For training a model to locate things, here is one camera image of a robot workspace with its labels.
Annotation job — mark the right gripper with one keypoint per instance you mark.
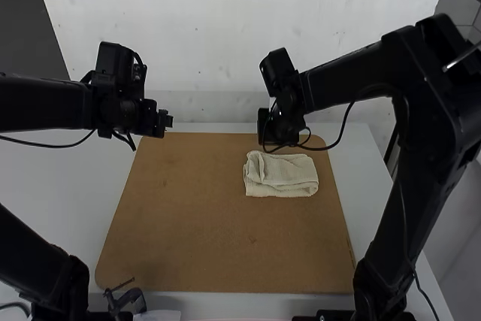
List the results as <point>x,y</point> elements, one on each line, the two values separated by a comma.
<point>283,122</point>

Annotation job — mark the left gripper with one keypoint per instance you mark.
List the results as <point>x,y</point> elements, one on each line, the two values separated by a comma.
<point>131,114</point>

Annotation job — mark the pale towel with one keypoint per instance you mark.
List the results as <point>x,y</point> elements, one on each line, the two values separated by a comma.
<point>282,174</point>

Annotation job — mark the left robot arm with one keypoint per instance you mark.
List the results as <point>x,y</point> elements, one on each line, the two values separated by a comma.
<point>37,105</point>

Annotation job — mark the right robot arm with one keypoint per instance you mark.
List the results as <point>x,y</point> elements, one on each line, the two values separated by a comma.
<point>413,148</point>

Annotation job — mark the cork mat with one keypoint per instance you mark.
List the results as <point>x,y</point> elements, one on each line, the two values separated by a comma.
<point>225,231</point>

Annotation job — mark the black clamp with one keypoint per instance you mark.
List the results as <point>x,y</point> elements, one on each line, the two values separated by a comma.
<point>126,296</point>

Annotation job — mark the dark base panel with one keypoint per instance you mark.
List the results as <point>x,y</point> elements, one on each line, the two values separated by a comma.
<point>323,316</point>

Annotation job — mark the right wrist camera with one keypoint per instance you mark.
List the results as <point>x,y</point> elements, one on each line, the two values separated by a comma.
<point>278,69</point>

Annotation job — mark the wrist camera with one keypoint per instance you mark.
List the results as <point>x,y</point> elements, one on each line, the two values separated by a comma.
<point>278,69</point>
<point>112,61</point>

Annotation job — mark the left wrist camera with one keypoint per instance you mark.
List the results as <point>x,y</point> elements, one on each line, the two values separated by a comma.
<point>112,61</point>

